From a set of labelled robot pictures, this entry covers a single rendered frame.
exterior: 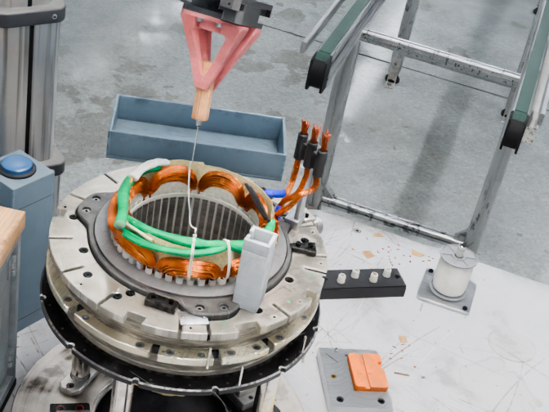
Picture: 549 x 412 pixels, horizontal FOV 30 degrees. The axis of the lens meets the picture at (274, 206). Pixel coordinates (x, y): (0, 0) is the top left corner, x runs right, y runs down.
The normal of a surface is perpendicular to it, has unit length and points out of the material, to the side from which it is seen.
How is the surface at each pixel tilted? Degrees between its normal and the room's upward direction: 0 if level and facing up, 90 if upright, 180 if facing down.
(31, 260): 90
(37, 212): 90
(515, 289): 0
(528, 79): 0
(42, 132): 90
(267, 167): 90
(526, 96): 0
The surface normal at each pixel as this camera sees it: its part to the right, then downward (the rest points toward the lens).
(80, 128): 0.17, -0.81
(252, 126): 0.02, 0.56
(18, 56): 0.56, 0.54
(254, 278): -0.32, 0.49
